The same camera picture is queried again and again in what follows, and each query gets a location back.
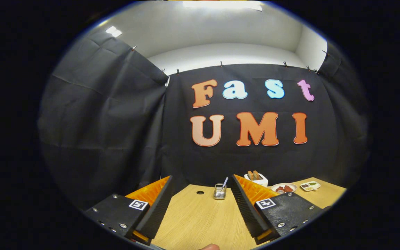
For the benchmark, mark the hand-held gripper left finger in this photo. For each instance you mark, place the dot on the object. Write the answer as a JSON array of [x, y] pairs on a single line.
[[156, 208]]

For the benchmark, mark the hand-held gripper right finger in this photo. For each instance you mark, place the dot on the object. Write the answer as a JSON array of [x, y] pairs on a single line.
[[247, 211]]

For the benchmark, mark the brown toast slice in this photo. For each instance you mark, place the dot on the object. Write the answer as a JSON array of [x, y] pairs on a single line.
[[256, 174], [250, 175]]

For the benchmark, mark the white divided sauce dish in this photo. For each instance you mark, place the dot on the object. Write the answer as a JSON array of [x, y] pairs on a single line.
[[310, 188]]

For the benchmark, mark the wooden table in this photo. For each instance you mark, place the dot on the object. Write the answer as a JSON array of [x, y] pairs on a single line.
[[200, 218]]

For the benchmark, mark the thin pale straw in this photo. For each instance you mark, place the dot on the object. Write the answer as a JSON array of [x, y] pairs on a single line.
[[225, 181]]

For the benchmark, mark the ceiling light panel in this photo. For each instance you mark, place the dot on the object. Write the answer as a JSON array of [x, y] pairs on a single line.
[[114, 31], [221, 4]]

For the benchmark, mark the white toaster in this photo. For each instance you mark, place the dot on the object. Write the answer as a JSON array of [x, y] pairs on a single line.
[[262, 181]]

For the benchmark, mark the white bowl with red food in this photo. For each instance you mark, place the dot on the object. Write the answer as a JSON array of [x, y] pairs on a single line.
[[273, 188]]

